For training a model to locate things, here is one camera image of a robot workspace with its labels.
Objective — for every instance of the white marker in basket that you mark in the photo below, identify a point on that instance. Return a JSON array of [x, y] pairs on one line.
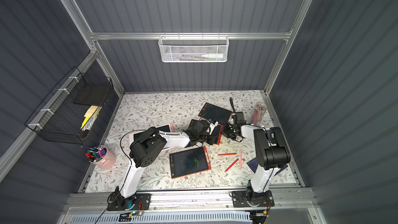
[[213, 56]]

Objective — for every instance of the white wire mesh basket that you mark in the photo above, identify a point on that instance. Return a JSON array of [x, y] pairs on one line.
[[190, 50]]

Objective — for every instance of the black pad in basket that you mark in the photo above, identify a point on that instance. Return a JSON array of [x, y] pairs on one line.
[[92, 95]]

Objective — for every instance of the red tablet front with scribbles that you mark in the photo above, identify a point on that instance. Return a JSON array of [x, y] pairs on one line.
[[188, 162]]

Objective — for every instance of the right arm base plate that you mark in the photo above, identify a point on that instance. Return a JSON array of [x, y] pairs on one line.
[[242, 199]]

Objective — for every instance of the clear cup of pencils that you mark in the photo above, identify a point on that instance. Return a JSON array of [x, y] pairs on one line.
[[258, 113]]

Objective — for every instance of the pink white writing tablet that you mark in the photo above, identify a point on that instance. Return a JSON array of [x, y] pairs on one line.
[[165, 128]]

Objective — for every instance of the dark blue notebook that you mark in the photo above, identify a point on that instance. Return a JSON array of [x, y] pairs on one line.
[[253, 164]]

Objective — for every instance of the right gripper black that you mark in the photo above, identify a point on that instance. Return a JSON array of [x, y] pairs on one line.
[[232, 127]]

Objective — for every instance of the pink pen cup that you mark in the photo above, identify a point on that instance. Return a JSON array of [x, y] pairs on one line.
[[100, 156]]

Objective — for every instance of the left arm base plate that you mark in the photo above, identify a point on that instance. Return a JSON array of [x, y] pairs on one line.
[[137, 202]]

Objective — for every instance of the black wire wall basket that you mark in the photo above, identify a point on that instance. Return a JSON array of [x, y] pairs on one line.
[[59, 120]]

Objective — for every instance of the yellow sticky notes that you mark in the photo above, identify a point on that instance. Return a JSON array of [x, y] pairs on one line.
[[90, 117]]

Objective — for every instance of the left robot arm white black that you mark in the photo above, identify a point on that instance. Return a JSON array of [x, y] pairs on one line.
[[145, 148]]

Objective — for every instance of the red stylus diagonal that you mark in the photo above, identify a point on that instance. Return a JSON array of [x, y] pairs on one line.
[[231, 165]]

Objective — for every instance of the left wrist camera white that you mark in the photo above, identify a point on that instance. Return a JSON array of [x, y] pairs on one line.
[[212, 125]]

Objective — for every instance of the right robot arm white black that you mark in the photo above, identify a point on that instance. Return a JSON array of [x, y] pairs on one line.
[[272, 155]]

